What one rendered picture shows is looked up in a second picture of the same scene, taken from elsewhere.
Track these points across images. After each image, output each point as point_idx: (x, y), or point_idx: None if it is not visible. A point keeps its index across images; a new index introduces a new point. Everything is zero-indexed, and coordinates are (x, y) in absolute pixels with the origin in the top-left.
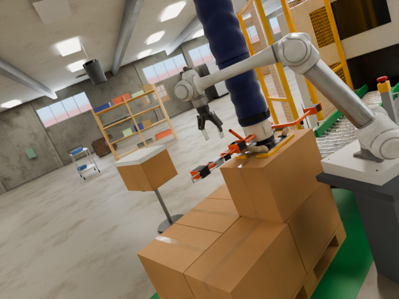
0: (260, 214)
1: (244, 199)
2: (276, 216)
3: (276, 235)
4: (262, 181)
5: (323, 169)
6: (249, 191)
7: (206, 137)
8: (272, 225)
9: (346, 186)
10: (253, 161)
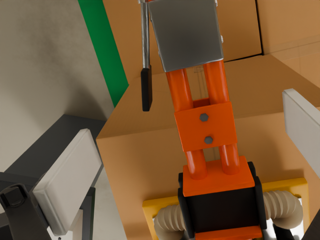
0: (187, 72)
1: (229, 75)
2: (140, 80)
3: (115, 42)
4: (129, 113)
5: (78, 214)
6: (197, 90)
7: (289, 114)
8: (154, 65)
9: (12, 178)
10: (182, 168)
